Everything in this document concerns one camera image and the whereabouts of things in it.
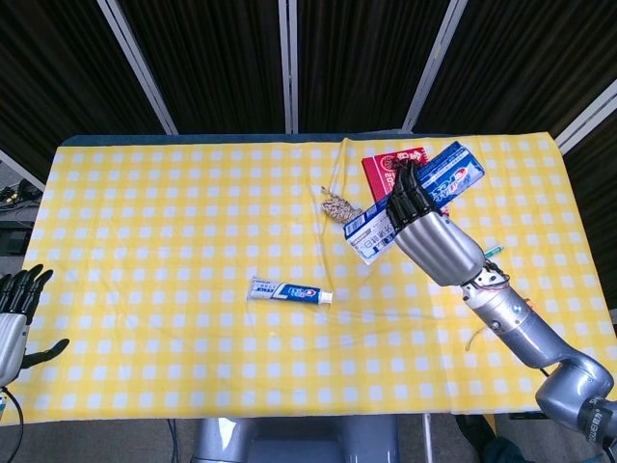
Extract red 2026 calendar booklet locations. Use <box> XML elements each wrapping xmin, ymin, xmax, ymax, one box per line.
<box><xmin>362</xmin><ymin>148</ymin><xmax>432</xmax><ymax>204</ymax></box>

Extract black equipment with cables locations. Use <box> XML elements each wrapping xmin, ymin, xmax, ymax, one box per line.
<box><xmin>0</xmin><ymin>177</ymin><xmax>44</xmax><ymax>257</ymax></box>

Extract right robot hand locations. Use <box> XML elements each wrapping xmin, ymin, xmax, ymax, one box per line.
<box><xmin>387</xmin><ymin>161</ymin><xmax>486</xmax><ymax>287</ymax></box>

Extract black cable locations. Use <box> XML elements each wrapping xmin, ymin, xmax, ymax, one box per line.
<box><xmin>0</xmin><ymin>385</ymin><xmax>25</xmax><ymax>463</ymax></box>

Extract black folding screen panels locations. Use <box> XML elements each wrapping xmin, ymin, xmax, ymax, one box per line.
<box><xmin>0</xmin><ymin>0</ymin><xmax>617</xmax><ymax>310</ymax></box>

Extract beige braided rope bundle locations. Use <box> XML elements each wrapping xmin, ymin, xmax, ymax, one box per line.
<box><xmin>320</xmin><ymin>184</ymin><xmax>363</xmax><ymax>225</ymax></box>

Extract blue white toothpaste box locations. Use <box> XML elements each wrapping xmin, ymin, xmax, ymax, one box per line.
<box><xmin>342</xmin><ymin>140</ymin><xmax>487</xmax><ymax>266</ymax></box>

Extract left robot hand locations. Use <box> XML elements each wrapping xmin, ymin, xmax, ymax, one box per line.
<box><xmin>0</xmin><ymin>263</ymin><xmax>70</xmax><ymax>390</ymax></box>

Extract yellow white checkered tablecloth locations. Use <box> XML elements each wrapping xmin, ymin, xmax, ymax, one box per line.
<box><xmin>0</xmin><ymin>132</ymin><xmax>617</xmax><ymax>426</ymax></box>

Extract blue white toothpaste tube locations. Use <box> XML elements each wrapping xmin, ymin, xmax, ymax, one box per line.
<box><xmin>247</xmin><ymin>277</ymin><xmax>335</xmax><ymax>306</ymax></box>

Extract grey robot torso base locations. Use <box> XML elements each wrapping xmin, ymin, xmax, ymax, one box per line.
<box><xmin>191</xmin><ymin>416</ymin><xmax>401</xmax><ymax>463</ymax></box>

